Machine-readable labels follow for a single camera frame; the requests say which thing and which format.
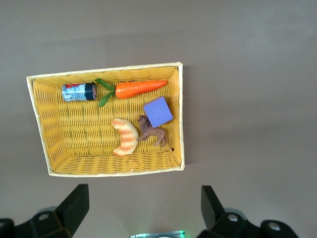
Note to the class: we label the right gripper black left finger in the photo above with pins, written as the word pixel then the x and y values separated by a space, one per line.
pixel 49 225

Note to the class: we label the brown lion figurine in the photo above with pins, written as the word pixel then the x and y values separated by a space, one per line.
pixel 154 134

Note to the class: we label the small can with black lid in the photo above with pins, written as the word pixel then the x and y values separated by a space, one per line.
pixel 74 93

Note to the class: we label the purple cube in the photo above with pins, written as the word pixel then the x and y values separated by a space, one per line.
pixel 158 112

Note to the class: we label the orange toy carrot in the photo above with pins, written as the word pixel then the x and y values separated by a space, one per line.
pixel 138 89

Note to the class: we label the yellow wicker basket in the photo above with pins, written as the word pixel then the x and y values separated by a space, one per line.
pixel 86 124

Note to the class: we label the toy croissant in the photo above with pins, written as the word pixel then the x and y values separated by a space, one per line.
pixel 126 134

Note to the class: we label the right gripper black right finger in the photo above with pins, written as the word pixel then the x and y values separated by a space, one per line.
pixel 227 226

